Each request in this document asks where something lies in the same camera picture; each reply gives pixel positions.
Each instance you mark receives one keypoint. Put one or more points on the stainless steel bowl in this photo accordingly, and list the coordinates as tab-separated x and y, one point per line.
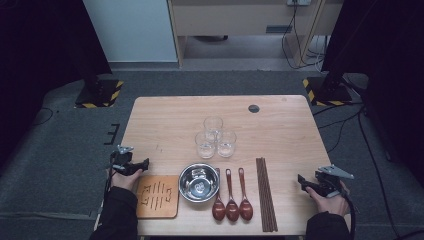
199	183

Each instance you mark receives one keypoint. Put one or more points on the person's right hand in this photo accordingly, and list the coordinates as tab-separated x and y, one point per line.
330	205

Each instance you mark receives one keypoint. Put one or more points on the black yellow striped stand base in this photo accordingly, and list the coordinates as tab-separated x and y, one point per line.
100	95
328	95

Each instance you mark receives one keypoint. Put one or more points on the wooden slotted trivet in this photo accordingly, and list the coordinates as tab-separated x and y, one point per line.
156	196

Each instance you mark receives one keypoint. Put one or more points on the white power strip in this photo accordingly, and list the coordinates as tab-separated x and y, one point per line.
299	2

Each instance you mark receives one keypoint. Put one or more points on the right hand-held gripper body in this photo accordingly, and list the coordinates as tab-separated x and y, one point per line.
328	183

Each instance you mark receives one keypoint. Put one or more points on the clear drinking glass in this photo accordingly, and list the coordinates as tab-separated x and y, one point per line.
226	146
213	125
205	148

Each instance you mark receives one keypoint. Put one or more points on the black curtain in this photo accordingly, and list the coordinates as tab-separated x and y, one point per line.
386	50
40	50

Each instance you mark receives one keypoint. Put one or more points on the reddish brown wooden spoon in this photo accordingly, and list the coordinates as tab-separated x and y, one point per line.
246	210
232	210
218	210

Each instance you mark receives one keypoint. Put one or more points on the beige wooden desk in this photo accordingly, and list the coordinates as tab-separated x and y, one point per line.
233	18

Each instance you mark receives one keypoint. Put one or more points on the bundle of brown chopsticks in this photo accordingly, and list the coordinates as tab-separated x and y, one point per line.
266	196

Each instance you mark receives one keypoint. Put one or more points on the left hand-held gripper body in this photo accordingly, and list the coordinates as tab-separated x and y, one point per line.
123	163

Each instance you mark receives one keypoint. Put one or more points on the person's left hand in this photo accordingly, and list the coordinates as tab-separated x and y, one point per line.
125	182

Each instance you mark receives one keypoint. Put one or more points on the white cabinet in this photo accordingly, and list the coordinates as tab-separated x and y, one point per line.
133	30

